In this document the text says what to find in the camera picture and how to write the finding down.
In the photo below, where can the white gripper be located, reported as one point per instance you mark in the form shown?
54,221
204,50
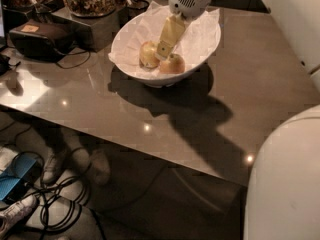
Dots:
190,2

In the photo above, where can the yellow-red apple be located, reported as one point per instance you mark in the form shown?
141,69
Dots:
174,64
147,54

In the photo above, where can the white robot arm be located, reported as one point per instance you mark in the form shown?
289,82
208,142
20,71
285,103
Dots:
273,77

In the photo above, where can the white bowl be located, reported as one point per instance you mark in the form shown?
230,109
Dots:
206,47

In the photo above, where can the white paper liner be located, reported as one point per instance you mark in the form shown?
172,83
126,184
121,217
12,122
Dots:
200,40

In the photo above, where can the black cup with scoop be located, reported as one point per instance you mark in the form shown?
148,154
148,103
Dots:
136,6

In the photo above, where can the grey snack dispenser base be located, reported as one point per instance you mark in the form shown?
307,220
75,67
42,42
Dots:
90,33

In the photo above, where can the black VR headset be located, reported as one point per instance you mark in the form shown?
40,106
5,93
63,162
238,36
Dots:
48,42

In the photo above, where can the white shoe under table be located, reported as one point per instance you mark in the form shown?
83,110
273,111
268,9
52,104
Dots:
53,166

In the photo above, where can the blue box on floor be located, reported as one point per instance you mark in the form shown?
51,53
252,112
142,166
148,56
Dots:
16,176

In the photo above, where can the white sneaker lower left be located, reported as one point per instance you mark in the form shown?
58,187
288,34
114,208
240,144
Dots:
15,213

